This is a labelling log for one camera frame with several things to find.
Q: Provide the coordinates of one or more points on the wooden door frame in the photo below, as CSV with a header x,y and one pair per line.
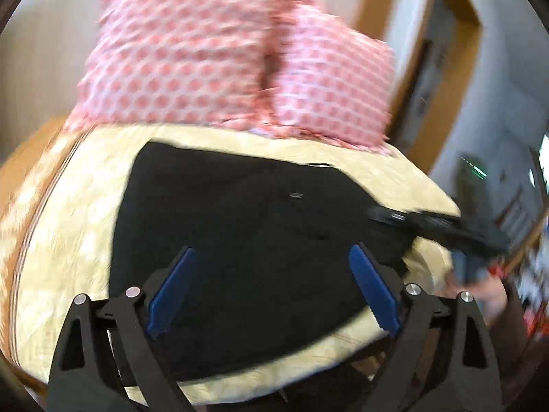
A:
x,y
433,60

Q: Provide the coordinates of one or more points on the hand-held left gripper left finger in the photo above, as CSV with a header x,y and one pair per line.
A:
x,y
169,292

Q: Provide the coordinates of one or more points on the person's right forearm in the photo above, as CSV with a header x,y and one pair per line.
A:
x,y
510,343

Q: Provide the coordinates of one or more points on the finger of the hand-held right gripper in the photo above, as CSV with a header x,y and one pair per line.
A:
x,y
403,219

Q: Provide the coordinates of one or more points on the person's right hand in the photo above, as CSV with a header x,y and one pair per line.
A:
x,y
489,296

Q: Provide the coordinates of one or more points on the cream quilted bed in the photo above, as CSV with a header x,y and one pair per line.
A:
x,y
85,240

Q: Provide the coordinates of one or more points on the pink patterned pillow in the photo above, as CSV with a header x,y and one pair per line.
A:
x,y
330,81
180,47

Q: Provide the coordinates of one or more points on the black pants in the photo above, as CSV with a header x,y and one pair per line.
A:
x,y
253,240

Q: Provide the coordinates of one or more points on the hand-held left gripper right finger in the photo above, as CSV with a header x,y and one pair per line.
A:
x,y
372,292

